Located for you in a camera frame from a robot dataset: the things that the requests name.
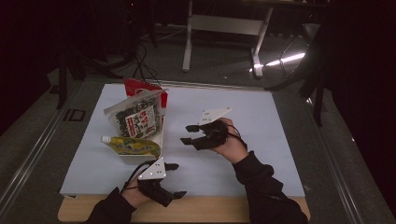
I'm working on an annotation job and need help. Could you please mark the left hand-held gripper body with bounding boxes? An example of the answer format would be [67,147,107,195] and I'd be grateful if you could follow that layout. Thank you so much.
[136,156,176,208]

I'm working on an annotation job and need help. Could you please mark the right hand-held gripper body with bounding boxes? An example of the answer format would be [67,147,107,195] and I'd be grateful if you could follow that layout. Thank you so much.
[191,106,233,151]

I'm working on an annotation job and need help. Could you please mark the white divided container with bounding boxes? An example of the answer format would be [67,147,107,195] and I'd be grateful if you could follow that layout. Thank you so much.
[118,124,166,165]

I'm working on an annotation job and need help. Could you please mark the yellow sauce pouch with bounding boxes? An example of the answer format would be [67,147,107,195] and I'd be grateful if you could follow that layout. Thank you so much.
[100,134,162,159]

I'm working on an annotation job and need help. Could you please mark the clear dried seaweed packet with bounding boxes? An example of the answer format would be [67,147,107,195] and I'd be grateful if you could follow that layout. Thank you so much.
[103,88,169,140]

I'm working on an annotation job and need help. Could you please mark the red seasoning packet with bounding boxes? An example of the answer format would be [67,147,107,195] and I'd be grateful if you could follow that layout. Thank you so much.
[123,77,169,108]

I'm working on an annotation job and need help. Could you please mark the person's right hand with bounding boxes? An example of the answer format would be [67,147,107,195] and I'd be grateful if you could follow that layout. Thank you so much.
[206,117,250,164]

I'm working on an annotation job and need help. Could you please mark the person's left hand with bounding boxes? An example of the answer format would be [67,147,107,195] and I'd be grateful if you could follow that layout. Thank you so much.
[120,183,150,209]

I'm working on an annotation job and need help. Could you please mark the light blue mat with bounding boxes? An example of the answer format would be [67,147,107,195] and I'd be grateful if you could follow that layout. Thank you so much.
[59,83,305,198]

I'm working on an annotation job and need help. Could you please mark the black metal stand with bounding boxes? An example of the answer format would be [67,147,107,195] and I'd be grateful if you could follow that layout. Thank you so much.
[55,52,124,110]

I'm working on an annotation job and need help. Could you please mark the left hand-held gripper cable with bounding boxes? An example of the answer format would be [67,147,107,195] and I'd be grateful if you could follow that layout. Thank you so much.
[120,159,157,192]

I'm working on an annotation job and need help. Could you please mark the hand-held gripper cable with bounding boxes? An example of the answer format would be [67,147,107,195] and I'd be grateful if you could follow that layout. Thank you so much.
[227,124,249,150]
[120,159,157,192]

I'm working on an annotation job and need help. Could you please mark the right hand-held gripper cable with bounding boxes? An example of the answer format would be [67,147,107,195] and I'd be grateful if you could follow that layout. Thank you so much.
[227,124,249,150]

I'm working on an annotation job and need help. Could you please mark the black floor cables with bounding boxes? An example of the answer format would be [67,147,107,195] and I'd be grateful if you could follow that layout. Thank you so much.
[130,40,162,86]

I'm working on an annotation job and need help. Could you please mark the white metal desk frame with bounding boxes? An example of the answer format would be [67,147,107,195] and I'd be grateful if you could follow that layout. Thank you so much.
[181,0,275,78]

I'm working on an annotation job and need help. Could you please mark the metal rail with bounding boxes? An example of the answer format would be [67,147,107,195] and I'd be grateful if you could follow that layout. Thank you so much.
[0,81,82,216]
[306,97,365,224]

